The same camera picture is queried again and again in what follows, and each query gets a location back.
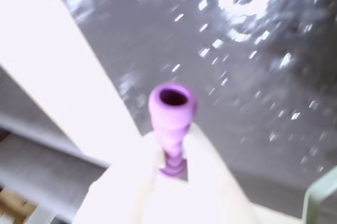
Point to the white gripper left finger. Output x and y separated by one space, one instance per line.
123 197

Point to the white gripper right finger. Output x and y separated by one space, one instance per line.
210 187

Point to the purple pen grip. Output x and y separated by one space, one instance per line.
168 126

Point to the pale green steel-rimmed mug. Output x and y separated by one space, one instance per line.
313 200

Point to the black table mat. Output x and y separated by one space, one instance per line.
210 63

